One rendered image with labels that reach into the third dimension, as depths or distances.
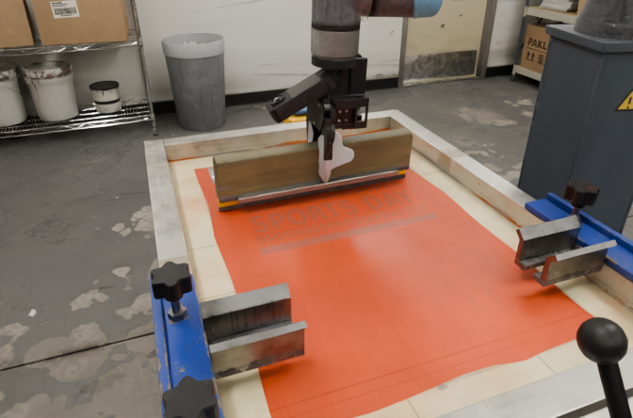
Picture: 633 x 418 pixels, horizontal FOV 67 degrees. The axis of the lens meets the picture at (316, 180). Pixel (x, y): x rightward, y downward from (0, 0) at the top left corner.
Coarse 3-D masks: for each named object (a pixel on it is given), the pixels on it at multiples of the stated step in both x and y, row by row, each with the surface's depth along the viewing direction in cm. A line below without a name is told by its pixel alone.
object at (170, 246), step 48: (144, 144) 98; (192, 144) 99; (240, 144) 103; (288, 144) 106; (432, 144) 98; (480, 192) 85; (624, 288) 61; (528, 384) 46; (576, 384) 46; (624, 384) 46
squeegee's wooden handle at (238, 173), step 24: (312, 144) 82; (360, 144) 84; (384, 144) 86; (408, 144) 88; (216, 168) 76; (240, 168) 77; (264, 168) 79; (288, 168) 81; (312, 168) 82; (336, 168) 84; (360, 168) 86; (384, 168) 88; (408, 168) 90; (216, 192) 81; (240, 192) 80
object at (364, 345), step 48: (240, 240) 74; (240, 288) 64; (336, 288) 64; (384, 288) 64; (336, 336) 57; (384, 336) 57; (432, 336) 57; (288, 384) 51; (336, 384) 51; (384, 384) 51; (432, 384) 51
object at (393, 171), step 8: (392, 168) 89; (344, 176) 86; (352, 176) 86; (360, 176) 86; (368, 176) 86; (376, 176) 87; (384, 176) 87; (304, 184) 83; (312, 184) 83; (320, 184) 83; (328, 184) 84; (336, 184) 84; (344, 184) 85; (256, 192) 80; (264, 192) 80; (272, 192) 80; (280, 192) 81; (288, 192) 81; (296, 192) 82; (240, 200) 79; (248, 200) 79; (256, 200) 80
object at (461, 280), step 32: (416, 192) 87; (448, 224) 78; (480, 224) 78; (384, 256) 70; (416, 256) 70; (448, 256) 70; (480, 256) 70; (512, 256) 70; (416, 288) 64; (448, 288) 64; (480, 288) 64; (512, 288) 64; (544, 288) 64; (448, 320) 59; (480, 320) 59; (512, 320) 59; (544, 320) 59; (576, 320) 59; (448, 352) 54; (480, 352) 54; (512, 352) 54
